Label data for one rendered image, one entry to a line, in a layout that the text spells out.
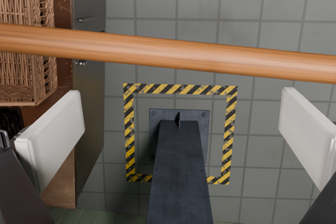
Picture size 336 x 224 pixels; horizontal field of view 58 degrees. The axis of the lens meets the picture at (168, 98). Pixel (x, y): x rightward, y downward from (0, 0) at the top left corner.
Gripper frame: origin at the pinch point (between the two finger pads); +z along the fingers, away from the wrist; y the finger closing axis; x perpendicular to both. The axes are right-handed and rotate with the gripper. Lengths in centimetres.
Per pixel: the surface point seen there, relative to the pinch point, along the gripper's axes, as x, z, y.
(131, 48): 2.0, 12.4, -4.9
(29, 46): 2.5, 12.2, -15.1
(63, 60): -12, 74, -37
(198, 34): -14, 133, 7
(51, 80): -18, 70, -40
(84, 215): -116, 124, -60
